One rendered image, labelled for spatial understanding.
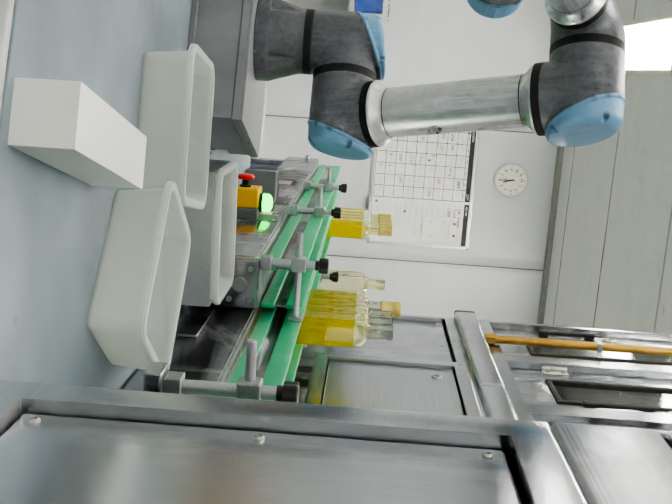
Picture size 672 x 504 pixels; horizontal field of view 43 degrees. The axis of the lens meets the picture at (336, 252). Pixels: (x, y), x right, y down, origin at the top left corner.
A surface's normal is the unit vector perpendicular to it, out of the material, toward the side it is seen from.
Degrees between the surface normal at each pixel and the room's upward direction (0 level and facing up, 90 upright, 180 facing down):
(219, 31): 90
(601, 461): 90
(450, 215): 90
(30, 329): 0
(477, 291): 90
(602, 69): 80
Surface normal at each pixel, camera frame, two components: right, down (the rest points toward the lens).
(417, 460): 0.06, -0.97
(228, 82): -0.02, -0.13
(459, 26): -0.04, 0.21
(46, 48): 1.00, 0.07
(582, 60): -0.36, -0.21
